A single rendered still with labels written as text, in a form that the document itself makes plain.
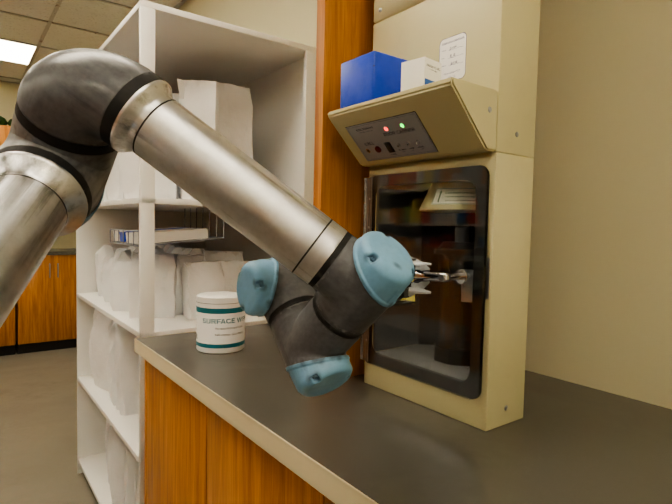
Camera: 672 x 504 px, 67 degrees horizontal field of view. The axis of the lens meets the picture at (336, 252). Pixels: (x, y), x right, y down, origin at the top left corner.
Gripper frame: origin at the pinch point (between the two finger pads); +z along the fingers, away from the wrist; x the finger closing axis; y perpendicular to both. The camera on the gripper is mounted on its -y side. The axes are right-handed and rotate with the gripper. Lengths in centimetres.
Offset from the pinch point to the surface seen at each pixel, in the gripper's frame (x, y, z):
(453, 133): 24.0, 6.9, 0.0
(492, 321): -7.2, 10.9, 6.1
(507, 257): 3.5, 11.1, 9.6
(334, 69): 42.3, -25.2, -0.5
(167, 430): -46, -70, -21
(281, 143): 46, -128, 48
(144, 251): 1, -105, -17
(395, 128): 26.3, -4.6, -2.2
